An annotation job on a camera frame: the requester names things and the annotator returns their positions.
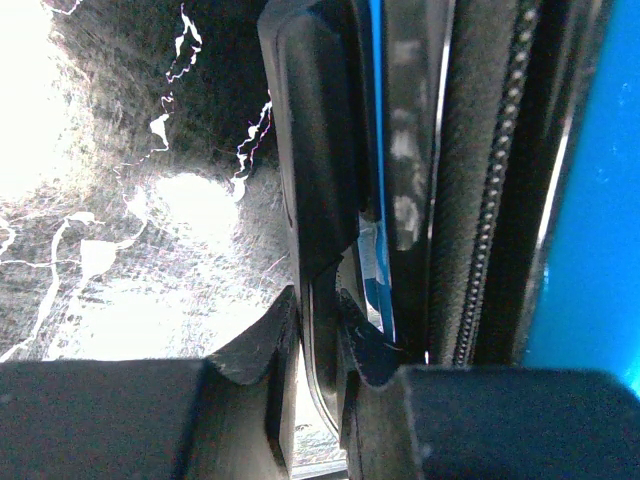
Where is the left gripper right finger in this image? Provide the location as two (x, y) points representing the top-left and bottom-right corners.
(337, 293), (639, 479)

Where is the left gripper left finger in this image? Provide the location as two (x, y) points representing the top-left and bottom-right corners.
(1, 287), (299, 479)

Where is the blue fish-print suitcase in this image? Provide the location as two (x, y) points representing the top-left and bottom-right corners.
(257, 1), (639, 443)

